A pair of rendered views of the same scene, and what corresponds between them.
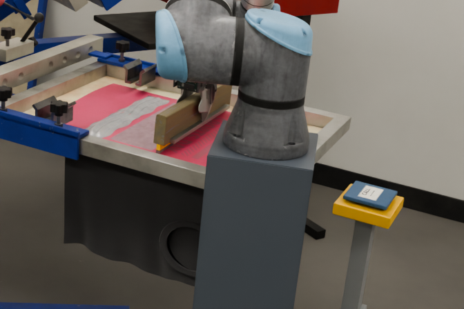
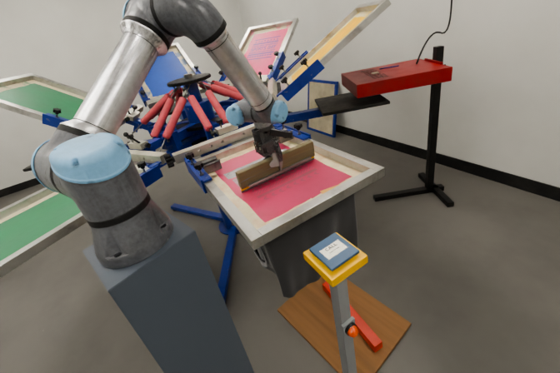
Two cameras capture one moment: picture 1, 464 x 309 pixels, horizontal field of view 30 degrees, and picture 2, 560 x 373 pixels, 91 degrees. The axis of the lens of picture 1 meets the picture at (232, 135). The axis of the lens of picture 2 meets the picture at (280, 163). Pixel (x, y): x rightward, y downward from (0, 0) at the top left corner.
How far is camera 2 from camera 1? 144 cm
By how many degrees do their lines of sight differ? 39
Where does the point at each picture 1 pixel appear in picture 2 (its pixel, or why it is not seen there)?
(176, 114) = (248, 171)
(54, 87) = (237, 146)
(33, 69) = (231, 137)
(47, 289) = not seen: hidden behind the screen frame
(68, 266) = not seen: hidden behind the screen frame
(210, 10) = (57, 140)
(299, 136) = (122, 249)
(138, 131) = not seen: hidden behind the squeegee
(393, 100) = (513, 126)
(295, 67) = (81, 194)
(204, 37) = (40, 165)
